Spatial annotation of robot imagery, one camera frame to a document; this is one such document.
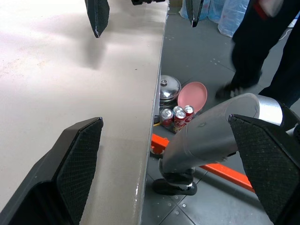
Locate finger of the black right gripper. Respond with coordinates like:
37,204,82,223
84,0,111,39
184,0,204,29

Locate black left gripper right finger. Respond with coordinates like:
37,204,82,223
228,114,300,225

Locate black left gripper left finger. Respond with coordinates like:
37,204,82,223
0,116,104,225

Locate person's bare hand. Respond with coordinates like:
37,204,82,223
262,0,285,17

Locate clear blue plastic bag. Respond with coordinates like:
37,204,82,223
217,0,250,38
203,0,225,23

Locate person in dark trousers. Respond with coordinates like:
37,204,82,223
215,0,300,109

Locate steel pot with lid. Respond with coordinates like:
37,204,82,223
158,75,182,113

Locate pink plate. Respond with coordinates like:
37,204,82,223
177,82,208,113

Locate black robot foot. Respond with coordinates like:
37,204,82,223
153,167,199,196

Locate orange metal frame bar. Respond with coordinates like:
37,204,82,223
150,133,255,193

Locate white floor cable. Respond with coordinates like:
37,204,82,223
279,21,296,42

